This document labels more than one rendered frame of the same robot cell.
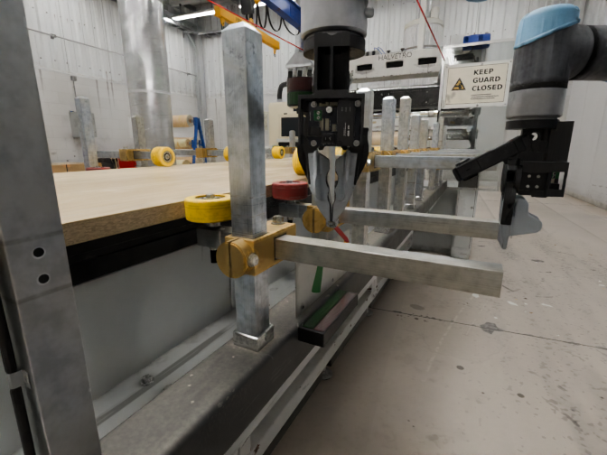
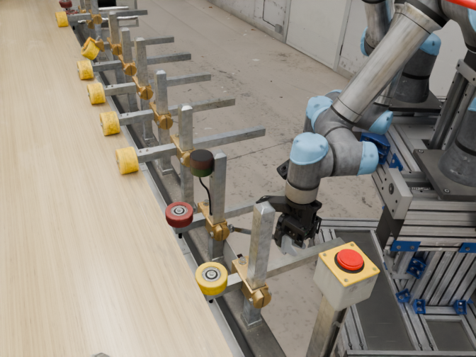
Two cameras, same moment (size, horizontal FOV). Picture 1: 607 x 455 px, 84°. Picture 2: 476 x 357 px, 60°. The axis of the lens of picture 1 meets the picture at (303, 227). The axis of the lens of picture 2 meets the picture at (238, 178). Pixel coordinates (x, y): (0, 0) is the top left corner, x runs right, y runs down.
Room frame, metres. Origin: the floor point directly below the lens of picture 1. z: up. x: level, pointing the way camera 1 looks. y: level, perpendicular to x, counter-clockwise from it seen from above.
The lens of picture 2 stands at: (0.12, 0.67, 1.72)
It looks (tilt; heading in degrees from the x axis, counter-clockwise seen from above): 37 degrees down; 305
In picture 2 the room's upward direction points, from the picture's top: 4 degrees clockwise
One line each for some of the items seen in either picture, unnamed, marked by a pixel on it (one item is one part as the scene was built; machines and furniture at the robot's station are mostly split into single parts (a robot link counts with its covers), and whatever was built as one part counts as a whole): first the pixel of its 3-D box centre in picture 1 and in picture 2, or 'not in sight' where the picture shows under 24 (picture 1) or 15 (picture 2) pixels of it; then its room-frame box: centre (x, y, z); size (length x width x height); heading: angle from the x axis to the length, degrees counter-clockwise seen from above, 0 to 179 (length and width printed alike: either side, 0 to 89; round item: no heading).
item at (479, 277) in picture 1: (322, 254); (278, 267); (0.45, -0.03, 0.84); 0.43 x 0.03 x 0.04; 63
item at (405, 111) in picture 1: (401, 162); (144, 94); (1.35, -0.38, 0.92); 0.03 x 0.03 x 0.48; 63
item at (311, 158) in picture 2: not in sight; (308, 160); (0.43, -0.04, 1.20); 0.09 x 0.08 x 0.11; 46
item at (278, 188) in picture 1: (290, 205); (179, 223); (0.76, 0.03, 0.85); 0.08 x 0.08 x 0.11
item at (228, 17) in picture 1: (251, 30); not in sight; (5.60, 0.77, 2.65); 1.71 x 0.09 x 0.32; 158
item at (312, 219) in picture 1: (325, 214); (212, 220); (0.70, -0.05, 0.85); 0.13 x 0.06 x 0.05; 153
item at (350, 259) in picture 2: not in sight; (349, 261); (0.23, 0.19, 1.22); 0.04 x 0.04 x 0.02
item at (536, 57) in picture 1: (545, 51); (318, 117); (0.56, -0.36, 1.12); 0.09 x 0.08 x 0.11; 93
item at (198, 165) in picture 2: (302, 86); (201, 159); (0.70, 0.00, 1.10); 0.06 x 0.06 x 0.02
